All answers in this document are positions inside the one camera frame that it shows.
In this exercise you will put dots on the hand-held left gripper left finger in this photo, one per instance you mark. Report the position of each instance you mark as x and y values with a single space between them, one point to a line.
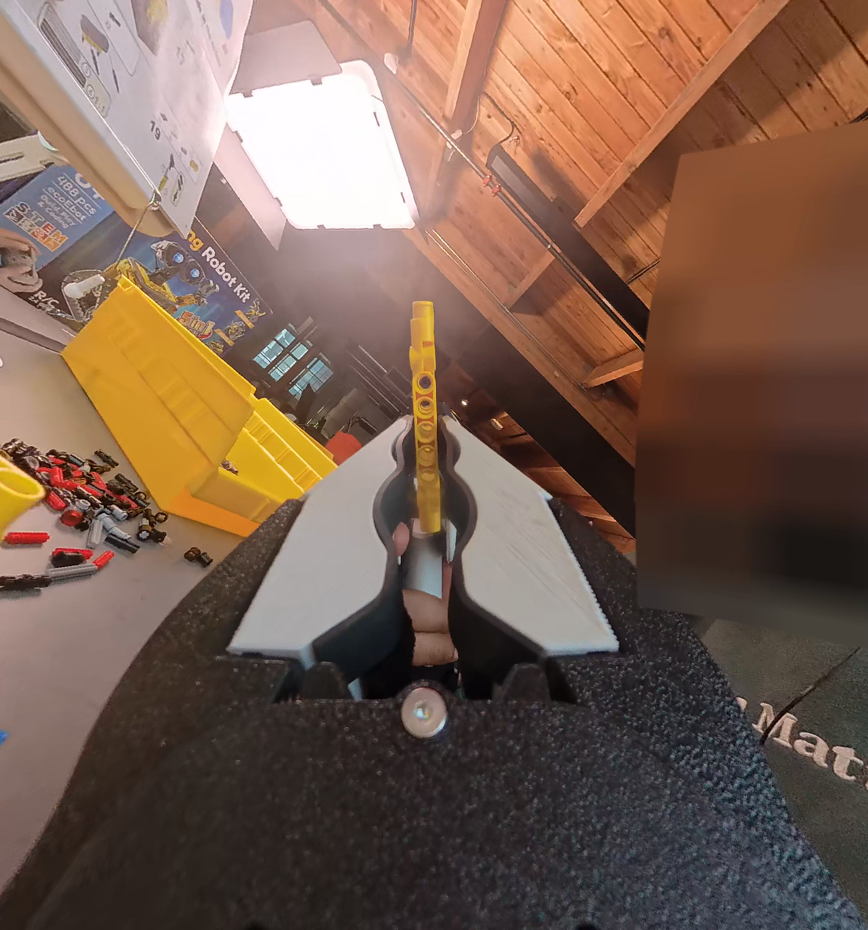
318 574

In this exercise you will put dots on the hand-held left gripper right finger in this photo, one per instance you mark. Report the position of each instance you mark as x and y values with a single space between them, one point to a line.
528 574

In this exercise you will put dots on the short yellow lego beam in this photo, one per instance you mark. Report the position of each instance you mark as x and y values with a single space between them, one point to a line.
429 501

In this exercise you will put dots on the pile of small lego pins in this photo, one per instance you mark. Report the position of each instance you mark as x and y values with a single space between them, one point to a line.
60 476

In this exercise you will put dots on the blue lego set box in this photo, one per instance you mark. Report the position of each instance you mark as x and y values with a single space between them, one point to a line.
34 211

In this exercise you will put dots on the person's right hand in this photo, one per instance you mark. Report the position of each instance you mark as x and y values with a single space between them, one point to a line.
427 625

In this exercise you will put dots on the yellow plastic bin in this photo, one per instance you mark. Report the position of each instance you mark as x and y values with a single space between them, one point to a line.
281 465
158 392

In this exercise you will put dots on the black ceiling fixture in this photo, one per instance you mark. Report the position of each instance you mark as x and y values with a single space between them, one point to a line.
550 211

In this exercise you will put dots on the ceiling light panel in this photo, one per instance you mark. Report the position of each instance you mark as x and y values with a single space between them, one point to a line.
318 145

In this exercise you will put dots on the cream instruction holder board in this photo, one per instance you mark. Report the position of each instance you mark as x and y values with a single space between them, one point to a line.
56 123

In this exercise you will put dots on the white instruction sheet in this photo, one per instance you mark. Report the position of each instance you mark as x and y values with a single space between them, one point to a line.
165 72

